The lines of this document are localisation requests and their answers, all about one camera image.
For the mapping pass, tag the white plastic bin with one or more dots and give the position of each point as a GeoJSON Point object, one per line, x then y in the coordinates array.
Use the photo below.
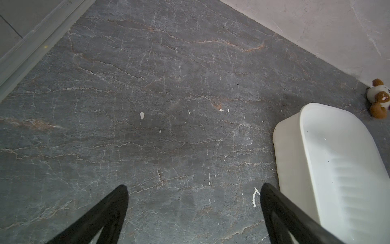
{"type": "Point", "coordinates": [329, 166]}

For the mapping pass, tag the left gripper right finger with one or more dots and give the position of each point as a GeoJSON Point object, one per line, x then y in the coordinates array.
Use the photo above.
{"type": "Point", "coordinates": [285, 221]}

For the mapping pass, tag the small brown plush toy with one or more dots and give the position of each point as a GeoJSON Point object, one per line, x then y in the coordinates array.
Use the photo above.
{"type": "Point", "coordinates": [379, 97]}

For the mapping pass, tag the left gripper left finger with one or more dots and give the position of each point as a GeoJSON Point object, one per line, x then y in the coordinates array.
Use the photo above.
{"type": "Point", "coordinates": [105, 219]}

